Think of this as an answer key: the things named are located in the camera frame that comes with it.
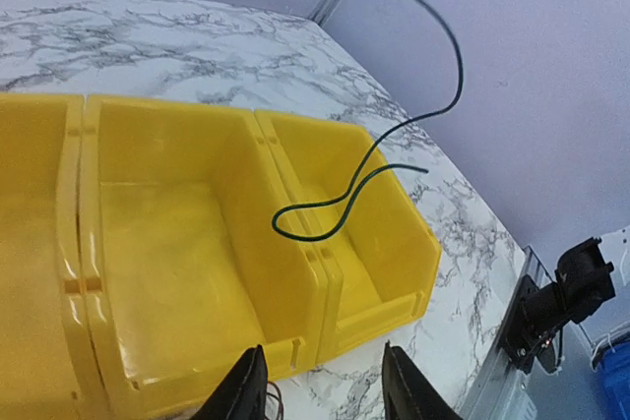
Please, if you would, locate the yellow bin left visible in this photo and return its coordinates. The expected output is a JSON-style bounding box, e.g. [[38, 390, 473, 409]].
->
[[1, 93, 106, 419]]

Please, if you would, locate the black cable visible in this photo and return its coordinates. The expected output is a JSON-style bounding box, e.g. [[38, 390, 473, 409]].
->
[[272, 0, 465, 243]]

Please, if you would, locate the yellow bin middle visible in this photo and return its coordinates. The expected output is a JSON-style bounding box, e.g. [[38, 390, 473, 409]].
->
[[79, 95, 327, 419]]

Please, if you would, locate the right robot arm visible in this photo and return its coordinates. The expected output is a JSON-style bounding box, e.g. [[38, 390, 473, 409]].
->
[[519, 237, 615, 339]]

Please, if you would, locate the yellow bin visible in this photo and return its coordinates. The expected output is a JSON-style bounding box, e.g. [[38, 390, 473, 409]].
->
[[1, 93, 106, 419], [79, 95, 327, 419], [255, 110, 441, 363]]

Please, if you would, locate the yellow bin right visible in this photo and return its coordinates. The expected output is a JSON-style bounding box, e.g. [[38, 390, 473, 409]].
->
[[255, 110, 441, 363]]

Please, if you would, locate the red cable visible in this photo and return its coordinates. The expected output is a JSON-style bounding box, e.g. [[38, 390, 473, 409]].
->
[[265, 380, 284, 420]]

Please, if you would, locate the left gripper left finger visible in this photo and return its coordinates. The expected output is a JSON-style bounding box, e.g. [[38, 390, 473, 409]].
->
[[191, 345, 268, 420]]

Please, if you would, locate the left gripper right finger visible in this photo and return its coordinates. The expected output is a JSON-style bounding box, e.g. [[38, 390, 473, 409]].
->
[[382, 342, 461, 420]]

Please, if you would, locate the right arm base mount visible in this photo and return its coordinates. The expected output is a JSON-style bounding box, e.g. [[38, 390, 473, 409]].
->
[[498, 274, 568, 374]]

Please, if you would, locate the blue object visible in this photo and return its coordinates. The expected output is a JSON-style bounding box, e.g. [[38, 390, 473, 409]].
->
[[592, 335, 629, 420]]

